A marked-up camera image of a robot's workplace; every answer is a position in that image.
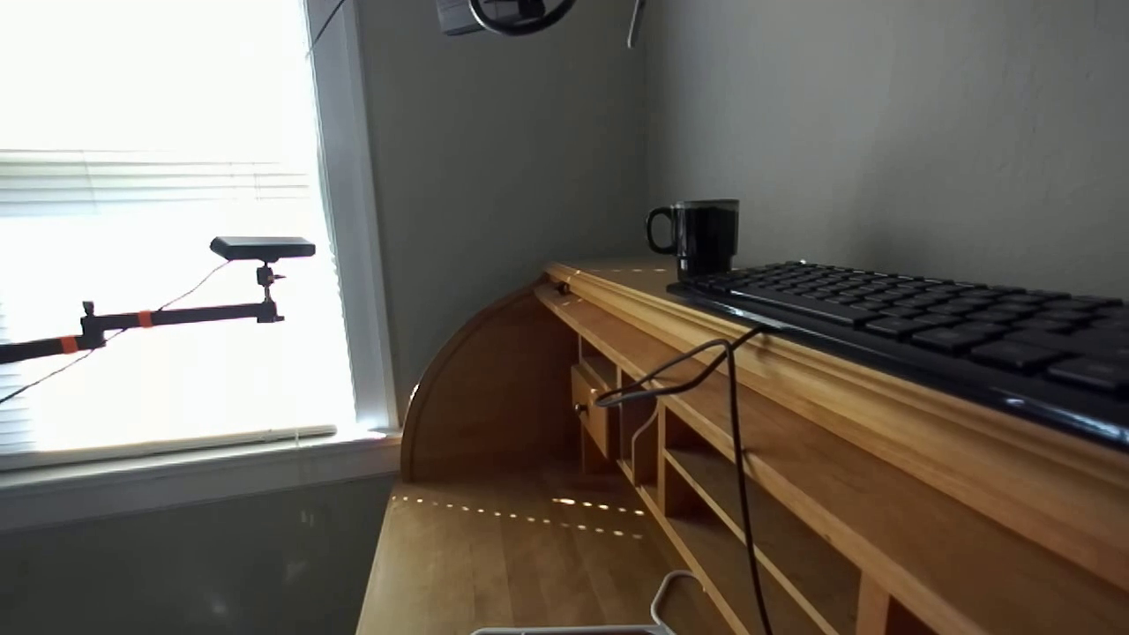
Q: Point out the white window frame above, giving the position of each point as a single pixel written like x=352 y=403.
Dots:
x=134 y=133

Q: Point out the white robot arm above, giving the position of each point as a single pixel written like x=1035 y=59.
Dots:
x=500 y=14

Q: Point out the wooden roll-top desk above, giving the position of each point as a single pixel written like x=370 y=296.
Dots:
x=595 y=448

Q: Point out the black camera on boom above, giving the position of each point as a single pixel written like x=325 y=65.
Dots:
x=263 y=248

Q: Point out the black computer keyboard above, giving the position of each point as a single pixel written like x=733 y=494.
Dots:
x=1049 y=357

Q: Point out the brown ceramic mug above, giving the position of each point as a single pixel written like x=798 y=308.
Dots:
x=695 y=233

